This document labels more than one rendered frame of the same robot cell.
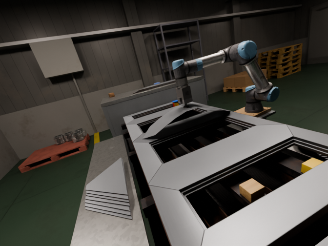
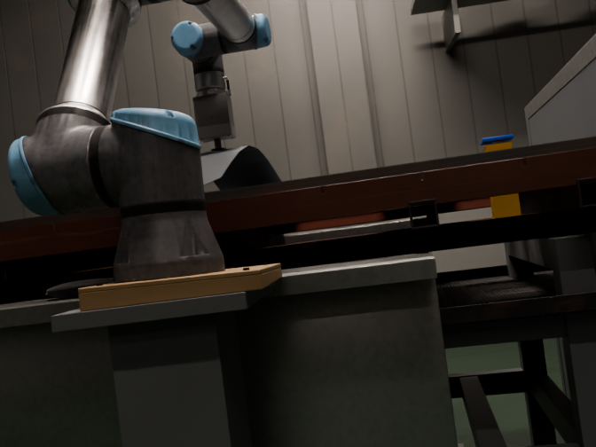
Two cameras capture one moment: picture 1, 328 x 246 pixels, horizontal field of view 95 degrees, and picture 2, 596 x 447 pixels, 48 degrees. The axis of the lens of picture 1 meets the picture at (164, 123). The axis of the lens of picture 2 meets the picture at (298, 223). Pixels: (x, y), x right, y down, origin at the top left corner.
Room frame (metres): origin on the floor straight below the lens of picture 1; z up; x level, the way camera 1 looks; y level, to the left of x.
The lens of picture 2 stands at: (1.84, -1.60, 0.73)
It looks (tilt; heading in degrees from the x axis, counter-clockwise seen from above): 1 degrees up; 115
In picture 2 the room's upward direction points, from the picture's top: 7 degrees counter-clockwise
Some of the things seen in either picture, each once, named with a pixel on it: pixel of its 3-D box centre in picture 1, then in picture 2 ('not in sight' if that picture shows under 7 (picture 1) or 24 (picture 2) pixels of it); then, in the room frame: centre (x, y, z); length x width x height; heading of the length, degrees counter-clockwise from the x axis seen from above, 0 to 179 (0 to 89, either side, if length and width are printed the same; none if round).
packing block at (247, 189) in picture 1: (251, 190); not in sight; (0.39, -0.24, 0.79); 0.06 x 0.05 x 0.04; 105
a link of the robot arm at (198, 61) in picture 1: (192, 66); (199, 41); (1.03, -0.27, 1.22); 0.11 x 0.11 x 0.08; 14
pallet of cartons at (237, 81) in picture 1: (244, 80); not in sight; (5.20, -3.09, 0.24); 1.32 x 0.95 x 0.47; 110
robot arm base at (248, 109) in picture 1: (253, 105); (167, 240); (1.29, -0.83, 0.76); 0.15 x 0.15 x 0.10
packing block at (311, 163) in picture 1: (314, 168); not in sight; (0.42, -0.49, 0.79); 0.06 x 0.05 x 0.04; 105
